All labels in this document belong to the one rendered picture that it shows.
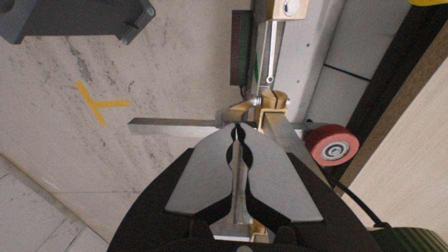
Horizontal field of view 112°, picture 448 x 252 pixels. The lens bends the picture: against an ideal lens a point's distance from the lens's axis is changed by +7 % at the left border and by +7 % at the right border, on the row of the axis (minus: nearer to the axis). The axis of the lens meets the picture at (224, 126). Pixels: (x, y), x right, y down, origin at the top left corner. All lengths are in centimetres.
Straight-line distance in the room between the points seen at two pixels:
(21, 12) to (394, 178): 105
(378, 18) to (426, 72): 16
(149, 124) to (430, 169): 57
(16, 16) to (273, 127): 80
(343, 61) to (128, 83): 132
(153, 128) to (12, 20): 59
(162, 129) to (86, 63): 127
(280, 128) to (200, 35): 97
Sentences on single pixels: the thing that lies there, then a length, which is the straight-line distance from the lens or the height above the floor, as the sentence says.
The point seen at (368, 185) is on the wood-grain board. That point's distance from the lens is 47.
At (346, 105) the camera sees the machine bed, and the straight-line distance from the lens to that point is 47.
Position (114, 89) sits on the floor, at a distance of 151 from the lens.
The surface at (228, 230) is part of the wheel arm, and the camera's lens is 45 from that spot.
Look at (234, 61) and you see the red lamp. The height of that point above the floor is 70.
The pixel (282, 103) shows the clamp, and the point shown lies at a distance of 29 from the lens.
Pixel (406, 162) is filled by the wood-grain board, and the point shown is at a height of 90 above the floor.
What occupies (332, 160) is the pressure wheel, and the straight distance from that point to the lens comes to 36.
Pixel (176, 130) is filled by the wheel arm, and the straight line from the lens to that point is 34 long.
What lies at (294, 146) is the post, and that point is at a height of 97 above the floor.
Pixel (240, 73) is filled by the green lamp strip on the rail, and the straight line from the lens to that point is 43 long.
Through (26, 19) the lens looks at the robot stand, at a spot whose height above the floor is 60.
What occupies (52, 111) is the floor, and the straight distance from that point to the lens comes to 205.
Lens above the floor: 112
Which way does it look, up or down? 58 degrees down
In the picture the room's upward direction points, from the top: 175 degrees counter-clockwise
